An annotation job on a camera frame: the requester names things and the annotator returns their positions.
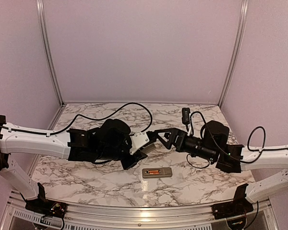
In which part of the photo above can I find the aluminium frame post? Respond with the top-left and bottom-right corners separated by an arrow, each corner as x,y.
36,0 -> 64,107
217,0 -> 249,108

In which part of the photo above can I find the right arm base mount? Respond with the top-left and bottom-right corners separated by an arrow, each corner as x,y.
212,184 -> 254,219

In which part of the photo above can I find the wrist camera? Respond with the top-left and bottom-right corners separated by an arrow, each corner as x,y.
130,132 -> 149,154
181,107 -> 191,125

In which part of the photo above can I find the orange battery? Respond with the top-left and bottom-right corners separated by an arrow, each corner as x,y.
147,170 -> 160,175

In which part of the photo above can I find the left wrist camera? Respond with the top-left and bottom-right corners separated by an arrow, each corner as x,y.
130,132 -> 149,154

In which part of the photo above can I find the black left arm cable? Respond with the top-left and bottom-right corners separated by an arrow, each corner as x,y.
0,102 -> 153,138

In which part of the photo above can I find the right aluminium frame post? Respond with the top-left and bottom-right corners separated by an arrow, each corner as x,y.
217,0 -> 249,108

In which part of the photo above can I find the front aluminium rail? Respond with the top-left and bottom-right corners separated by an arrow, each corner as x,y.
4,190 -> 279,230

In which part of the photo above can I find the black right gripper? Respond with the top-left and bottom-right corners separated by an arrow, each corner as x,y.
155,127 -> 218,162

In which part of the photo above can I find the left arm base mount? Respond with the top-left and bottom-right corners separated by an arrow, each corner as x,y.
25,183 -> 67,219

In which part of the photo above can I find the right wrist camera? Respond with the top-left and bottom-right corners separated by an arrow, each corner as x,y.
181,107 -> 191,125

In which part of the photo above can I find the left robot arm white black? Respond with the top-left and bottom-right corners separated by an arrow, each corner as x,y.
0,115 -> 149,213

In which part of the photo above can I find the grey white remote control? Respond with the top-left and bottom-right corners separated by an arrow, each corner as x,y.
142,167 -> 173,179

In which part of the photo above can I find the left aluminium frame post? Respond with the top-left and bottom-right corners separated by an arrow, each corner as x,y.
36,0 -> 64,107

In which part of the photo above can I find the grey battery compartment cover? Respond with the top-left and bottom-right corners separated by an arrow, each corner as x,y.
142,144 -> 156,154

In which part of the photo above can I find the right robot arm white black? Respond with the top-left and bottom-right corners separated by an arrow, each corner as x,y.
147,121 -> 288,215

